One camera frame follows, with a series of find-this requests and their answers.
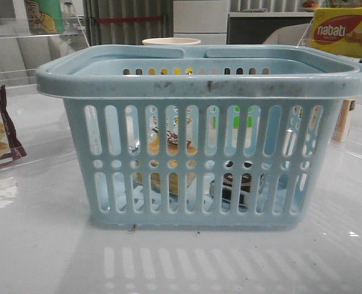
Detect yellow green cartoon package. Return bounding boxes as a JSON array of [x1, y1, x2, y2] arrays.
[[24, 0, 64, 34]]

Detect white cabinet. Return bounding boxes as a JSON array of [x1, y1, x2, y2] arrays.
[[173, 1, 230, 45]]

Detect white paper cup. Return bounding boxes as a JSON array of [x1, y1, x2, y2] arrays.
[[142, 37, 201, 46]]

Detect bread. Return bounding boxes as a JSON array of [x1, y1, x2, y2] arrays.
[[129, 127, 197, 197]]

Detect light blue plastic basket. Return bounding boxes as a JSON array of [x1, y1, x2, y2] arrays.
[[36, 45, 362, 228]]

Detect orange brown snack box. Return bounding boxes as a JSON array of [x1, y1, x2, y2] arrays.
[[332, 99, 356, 143]]

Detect yellow nabati wafer box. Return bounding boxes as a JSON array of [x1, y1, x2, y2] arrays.
[[309, 7, 362, 59]]

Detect clear acrylic display shelf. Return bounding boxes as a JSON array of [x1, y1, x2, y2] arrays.
[[0, 17, 89, 96]]

